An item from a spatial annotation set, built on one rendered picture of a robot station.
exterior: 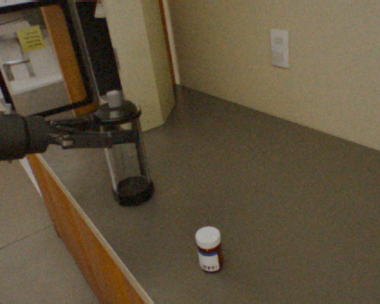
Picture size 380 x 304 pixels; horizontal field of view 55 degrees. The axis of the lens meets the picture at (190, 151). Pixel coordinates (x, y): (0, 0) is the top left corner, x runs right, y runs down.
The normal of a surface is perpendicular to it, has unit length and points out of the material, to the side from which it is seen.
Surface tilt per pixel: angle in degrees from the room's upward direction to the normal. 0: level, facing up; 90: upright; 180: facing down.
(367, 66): 90
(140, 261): 0
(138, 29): 90
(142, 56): 90
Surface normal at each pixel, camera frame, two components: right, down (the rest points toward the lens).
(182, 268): -0.14, -0.87
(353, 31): -0.81, 0.37
